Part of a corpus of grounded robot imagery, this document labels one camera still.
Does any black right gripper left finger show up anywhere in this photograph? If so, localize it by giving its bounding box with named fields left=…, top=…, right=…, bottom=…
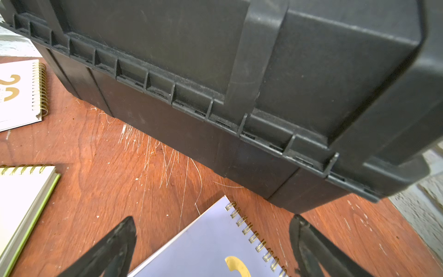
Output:
left=59, top=216, right=137, bottom=277

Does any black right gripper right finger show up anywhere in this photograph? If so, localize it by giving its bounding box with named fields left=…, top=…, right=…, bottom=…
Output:
left=289, top=214, right=371, bottom=277

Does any purple 2026 desk calendar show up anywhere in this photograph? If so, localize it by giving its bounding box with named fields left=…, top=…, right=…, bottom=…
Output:
left=130, top=196, right=288, bottom=277

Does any green 2026 desk calendar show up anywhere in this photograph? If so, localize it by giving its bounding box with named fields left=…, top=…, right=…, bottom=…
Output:
left=1, top=165, right=61, bottom=277

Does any black plastic toolbox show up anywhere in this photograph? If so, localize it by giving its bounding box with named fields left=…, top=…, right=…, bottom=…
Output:
left=1, top=1, right=443, bottom=214

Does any pink 2026 desk calendar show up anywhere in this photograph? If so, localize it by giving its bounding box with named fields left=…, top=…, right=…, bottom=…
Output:
left=1, top=60, right=49, bottom=132

